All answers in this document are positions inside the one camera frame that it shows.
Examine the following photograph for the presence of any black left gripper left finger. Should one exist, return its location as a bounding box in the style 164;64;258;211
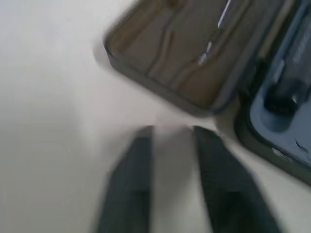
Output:
96;125;156;233

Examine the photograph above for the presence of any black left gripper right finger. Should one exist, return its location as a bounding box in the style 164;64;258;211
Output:
193;125;284;233

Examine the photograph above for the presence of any dark blue bit case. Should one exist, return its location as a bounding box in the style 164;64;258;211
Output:
103;0;311;187

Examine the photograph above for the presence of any dark grey precision screwdriver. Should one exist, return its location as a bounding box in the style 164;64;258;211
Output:
263;31;311;116

